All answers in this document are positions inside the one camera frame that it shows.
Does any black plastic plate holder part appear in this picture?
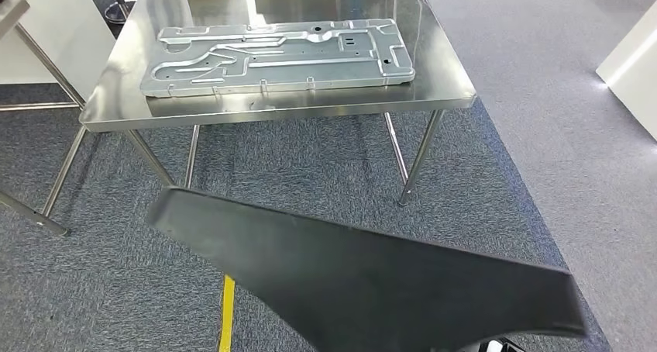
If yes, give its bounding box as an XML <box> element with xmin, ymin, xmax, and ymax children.
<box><xmin>146</xmin><ymin>186</ymin><xmax>590</xmax><ymax>352</ymax></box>

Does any stainless steel workbench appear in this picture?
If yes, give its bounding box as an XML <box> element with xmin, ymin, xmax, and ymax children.
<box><xmin>79</xmin><ymin>0</ymin><xmax>477</xmax><ymax>207</ymax></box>

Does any stamped sheet metal panel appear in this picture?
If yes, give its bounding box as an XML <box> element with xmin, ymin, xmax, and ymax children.
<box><xmin>139</xmin><ymin>18</ymin><xmax>417</xmax><ymax>99</ymax></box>

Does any white cabinet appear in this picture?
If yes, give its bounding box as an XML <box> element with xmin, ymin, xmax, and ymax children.
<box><xmin>0</xmin><ymin>0</ymin><xmax>117</xmax><ymax>102</ymax></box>

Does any white box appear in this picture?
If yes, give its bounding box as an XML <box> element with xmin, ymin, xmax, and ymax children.
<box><xmin>595</xmin><ymin>12</ymin><xmax>657</xmax><ymax>143</ymax></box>

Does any stainless steel side table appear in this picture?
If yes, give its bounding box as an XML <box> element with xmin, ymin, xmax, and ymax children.
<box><xmin>0</xmin><ymin>0</ymin><xmax>88</xmax><ymax>238</ymax></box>

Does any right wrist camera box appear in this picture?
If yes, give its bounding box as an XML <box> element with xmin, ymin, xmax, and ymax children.
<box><xmin>464</xmin><ymin>336</ymin><xmax>527</xmax><ymax>352</ymax></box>

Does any chrome stanchion with ring base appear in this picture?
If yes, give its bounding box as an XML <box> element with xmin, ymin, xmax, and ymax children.
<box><xmin>104</xmin><ymin>0</ymin><xmax>139</xmax><ymax>26</ymax></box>

